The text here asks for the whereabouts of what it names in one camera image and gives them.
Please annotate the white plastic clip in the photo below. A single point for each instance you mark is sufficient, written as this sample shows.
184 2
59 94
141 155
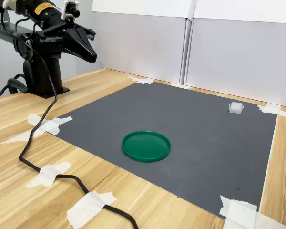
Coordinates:
9 3

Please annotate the long pointed white tape piece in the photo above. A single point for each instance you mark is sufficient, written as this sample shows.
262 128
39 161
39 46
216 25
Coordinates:
19 138

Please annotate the large crumpled white tape patch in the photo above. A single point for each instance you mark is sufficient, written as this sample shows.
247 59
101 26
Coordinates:
243 214

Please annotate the round green lid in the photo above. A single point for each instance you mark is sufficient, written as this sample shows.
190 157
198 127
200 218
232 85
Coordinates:
145 146

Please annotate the pale lilac partition panel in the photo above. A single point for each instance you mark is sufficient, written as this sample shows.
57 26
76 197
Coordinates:
143 47
240 59

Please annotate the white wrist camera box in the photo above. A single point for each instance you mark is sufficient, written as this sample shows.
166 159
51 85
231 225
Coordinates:
69 9

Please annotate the white board above partition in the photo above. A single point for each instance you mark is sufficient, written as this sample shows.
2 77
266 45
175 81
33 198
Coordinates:
248 9
143 7

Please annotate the white plastic terminal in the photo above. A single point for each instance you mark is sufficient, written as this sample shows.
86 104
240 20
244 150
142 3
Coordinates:
236 107

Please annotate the dark grey mat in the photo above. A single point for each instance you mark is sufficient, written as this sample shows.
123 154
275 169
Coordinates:
181 133

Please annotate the long thin white tape strip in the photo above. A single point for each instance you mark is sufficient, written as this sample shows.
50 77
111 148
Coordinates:
269 162

